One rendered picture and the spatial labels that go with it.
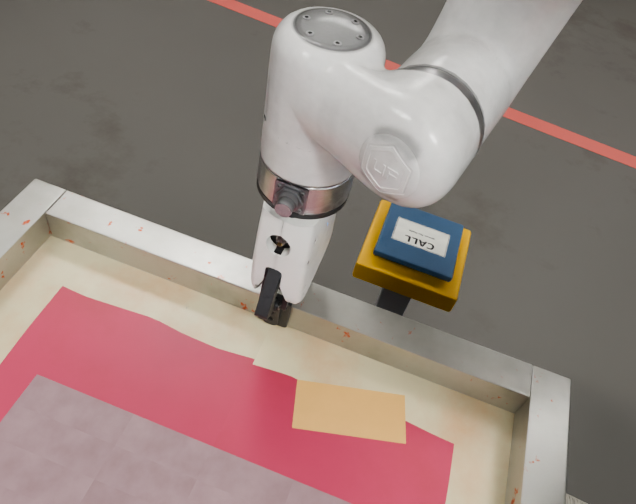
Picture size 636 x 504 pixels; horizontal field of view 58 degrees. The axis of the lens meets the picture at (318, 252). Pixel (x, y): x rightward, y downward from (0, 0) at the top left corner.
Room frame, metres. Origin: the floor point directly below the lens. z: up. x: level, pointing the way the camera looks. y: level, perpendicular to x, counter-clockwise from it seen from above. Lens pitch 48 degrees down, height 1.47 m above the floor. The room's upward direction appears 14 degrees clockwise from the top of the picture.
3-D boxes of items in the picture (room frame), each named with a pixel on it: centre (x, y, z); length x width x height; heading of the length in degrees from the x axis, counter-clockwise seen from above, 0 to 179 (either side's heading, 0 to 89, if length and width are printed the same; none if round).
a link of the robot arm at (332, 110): (0.32, -0.01, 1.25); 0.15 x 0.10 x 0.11; 70
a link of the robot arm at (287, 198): (0.34, 0.03, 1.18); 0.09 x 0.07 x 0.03; 172
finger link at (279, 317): (0.32, 0.03, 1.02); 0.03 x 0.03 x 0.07; 82
